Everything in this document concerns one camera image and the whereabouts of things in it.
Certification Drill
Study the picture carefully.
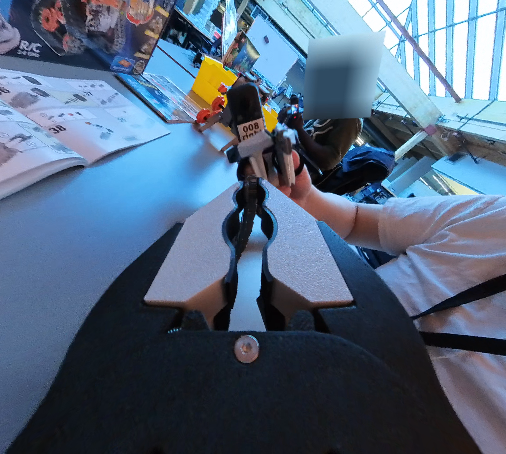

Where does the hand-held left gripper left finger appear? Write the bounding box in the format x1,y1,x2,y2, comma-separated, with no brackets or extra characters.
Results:
143,181,240,329

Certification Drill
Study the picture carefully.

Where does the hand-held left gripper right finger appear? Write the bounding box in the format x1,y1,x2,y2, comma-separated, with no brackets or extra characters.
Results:
259,179,354,315

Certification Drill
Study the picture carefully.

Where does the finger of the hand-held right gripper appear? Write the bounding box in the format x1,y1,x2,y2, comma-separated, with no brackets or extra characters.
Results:
236,133,274,181
271,123,300,170

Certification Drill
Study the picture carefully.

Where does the grey toy track chain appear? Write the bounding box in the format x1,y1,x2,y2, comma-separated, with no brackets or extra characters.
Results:
233,174,264,261

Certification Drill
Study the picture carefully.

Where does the person's right forearm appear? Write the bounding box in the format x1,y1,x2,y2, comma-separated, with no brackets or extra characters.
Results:
312,188,383,242

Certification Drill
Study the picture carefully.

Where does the grey desk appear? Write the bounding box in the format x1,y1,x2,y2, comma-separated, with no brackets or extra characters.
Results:
0,54,285,454

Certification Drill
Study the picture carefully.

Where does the person's right hand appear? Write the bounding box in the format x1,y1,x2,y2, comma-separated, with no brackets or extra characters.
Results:
276,149,318,206

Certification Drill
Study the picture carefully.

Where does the grey orange toy robot chassis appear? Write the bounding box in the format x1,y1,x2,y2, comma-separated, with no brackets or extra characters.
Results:
194,82,242,155

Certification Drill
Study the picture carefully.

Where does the yellow plastic bin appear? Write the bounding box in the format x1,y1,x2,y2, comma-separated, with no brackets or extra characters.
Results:
191,54,280,135

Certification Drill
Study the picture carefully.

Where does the dark blue bag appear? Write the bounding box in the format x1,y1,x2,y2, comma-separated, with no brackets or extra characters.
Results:
315,145,397,196

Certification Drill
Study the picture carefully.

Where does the dark flower set box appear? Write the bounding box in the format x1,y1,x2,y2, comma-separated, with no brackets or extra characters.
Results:
222,30,262,73

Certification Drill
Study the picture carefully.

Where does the blue printed leaflet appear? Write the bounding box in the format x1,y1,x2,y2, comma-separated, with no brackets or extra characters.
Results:
116,71,199,125

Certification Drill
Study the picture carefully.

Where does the cardboard sheet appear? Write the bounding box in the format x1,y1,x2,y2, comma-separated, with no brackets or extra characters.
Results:
221,0,239,56

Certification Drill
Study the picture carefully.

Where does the thin red rod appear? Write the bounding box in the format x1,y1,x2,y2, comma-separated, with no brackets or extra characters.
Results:
343,0,462,103

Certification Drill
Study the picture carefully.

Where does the open instruction booklet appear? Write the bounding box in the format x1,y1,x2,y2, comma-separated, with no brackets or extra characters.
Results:
0,67,171,200

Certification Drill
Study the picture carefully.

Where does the blue robot kit box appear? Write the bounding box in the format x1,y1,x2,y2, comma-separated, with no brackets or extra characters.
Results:
0,0,195,75

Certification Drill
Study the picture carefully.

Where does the black strap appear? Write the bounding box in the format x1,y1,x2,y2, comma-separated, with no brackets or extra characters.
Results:
410,273,506,356

